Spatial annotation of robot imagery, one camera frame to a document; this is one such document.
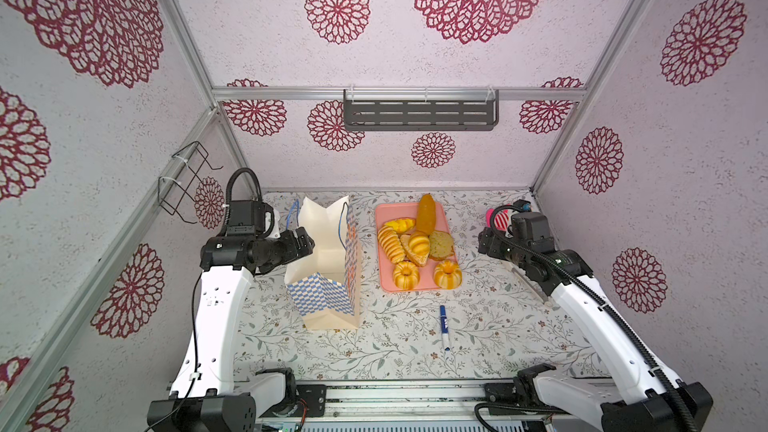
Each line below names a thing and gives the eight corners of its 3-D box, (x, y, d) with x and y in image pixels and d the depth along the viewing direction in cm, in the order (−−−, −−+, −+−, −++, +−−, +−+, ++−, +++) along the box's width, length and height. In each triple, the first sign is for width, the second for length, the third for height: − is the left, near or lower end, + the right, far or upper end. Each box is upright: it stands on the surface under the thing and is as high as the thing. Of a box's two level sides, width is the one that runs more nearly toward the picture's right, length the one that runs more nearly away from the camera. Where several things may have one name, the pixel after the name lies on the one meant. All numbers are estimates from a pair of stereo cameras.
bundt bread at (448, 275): (434, 291, 95) (437, 282, 90) (432, 269, 100) (434, 260, 95) (459, 291, 95) (463, 282, 90) (456, 269, 100) (459, 260, 95)
